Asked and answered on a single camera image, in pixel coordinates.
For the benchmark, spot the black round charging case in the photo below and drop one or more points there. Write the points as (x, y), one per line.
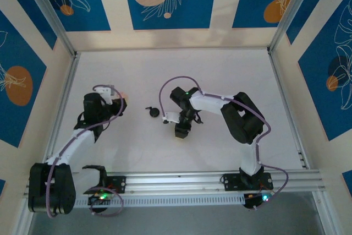
(154, 112)

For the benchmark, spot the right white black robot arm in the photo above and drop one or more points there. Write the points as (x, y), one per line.
(244, 119)

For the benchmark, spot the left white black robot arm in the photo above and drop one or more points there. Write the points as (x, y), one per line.
(77, 141)

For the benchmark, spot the left controller board with LED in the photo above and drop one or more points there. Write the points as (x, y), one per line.
(100, 197)

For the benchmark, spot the controller board with led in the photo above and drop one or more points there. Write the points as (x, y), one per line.
(100, 197)
(258, 199)

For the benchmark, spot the right controller board with LED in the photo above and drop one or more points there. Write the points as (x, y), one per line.
(258, 199)

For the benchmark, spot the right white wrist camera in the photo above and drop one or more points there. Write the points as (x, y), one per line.
(171, 117)

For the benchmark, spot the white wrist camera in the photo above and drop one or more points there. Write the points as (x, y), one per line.
(171, 117)
(105, 93)

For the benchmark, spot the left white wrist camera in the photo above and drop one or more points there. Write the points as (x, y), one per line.
(105, 93)

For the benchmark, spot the aluminium side rail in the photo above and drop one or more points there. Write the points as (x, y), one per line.
(283, 94)
(68, 81)

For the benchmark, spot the aluminium cross rail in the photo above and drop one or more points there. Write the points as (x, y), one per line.
(176, 181)

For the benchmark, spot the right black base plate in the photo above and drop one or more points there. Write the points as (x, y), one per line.
(233, 182)

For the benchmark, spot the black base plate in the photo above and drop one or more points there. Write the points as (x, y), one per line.
(233, 182)
(118, 184)

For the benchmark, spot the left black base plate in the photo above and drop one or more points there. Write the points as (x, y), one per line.
(118, 184)

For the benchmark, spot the aluminium frame post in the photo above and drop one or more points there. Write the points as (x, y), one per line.
(294, 12)
(46, 12)

